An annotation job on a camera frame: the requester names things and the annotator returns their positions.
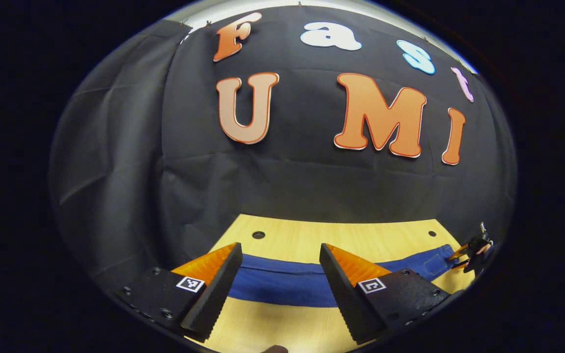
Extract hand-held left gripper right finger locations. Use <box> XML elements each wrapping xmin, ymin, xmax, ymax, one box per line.
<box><xmin>319</xmin><ymin>243</ymin><xmax>455</xmax><ymax>345</ymax></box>

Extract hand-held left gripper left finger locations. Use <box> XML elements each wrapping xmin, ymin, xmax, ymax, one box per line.
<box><xmin>116</xmin><ymin>242</ymin><xmax>243</xmax><ymax>343</ymax></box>

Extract blue jeans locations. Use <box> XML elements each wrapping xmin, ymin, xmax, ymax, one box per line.
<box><xmin>228</xmin><ymin>244</ymin><xmax>461</xmax><ymax>308</ymax></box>

